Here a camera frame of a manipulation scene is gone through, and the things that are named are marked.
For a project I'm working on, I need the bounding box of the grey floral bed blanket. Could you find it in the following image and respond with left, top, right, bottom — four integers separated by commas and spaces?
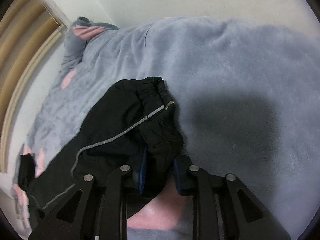
21, 17, 319, 239

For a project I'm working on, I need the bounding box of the black hooded jacket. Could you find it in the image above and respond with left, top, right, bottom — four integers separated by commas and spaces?
18, 77, 183, 228

